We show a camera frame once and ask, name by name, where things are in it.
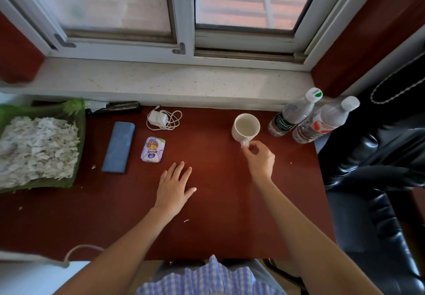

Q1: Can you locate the person's left hand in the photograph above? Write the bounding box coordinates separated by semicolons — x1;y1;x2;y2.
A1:
152;161;197;221

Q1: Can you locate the person's right hand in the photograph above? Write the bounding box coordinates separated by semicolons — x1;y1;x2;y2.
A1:
241;140;276;186

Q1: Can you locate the white ceramic mug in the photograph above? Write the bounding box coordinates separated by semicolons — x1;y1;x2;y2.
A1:
231;113;261;148

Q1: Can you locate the person's right forearm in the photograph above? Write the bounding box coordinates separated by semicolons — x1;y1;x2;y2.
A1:
253;176;384;295

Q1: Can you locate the person's left forearm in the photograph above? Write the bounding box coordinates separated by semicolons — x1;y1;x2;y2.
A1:
54;206;175;295

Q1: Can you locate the purple white tissue packet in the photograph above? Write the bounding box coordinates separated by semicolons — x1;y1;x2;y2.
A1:
140;136;166;163

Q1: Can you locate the blue fabric pouch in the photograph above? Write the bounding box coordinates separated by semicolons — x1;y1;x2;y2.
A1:
101;121;136;174

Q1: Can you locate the green label water bottle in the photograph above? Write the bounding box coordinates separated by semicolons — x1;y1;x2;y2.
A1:
268;87;323;138

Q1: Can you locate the red label water bottle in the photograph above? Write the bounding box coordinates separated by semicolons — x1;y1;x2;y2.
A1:
292;96;361;145

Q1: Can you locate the black folded umbrella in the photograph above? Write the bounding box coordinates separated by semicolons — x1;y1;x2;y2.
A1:
86;101;140;117

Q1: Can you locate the blue checkered garment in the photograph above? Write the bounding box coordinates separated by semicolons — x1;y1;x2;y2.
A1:
135;255;287;295

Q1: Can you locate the speckled stone window sill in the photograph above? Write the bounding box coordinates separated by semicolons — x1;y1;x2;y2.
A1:
0;57;333;111

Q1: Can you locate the crumpled white tissue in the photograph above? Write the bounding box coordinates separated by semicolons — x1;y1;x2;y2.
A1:
84;100;109;112

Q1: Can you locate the green plastic basket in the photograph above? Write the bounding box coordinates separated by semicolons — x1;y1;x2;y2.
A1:
0;98;87;194

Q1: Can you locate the pile of white shreds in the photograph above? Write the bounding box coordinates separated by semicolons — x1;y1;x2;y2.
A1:
0;116;81;189

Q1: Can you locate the black leather chair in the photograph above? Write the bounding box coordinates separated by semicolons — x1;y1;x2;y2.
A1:
318;51;425;295

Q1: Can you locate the white lace trim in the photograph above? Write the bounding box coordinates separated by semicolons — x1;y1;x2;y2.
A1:
370;60;425;105

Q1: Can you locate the white charger with cable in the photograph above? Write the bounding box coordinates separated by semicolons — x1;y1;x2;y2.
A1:
146;105;183;132

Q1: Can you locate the white window frame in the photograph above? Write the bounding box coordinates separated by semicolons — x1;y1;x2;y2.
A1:
0;0;390;72

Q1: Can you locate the white bag with handle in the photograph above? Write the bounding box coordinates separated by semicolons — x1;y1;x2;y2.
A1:
0;245;105;295

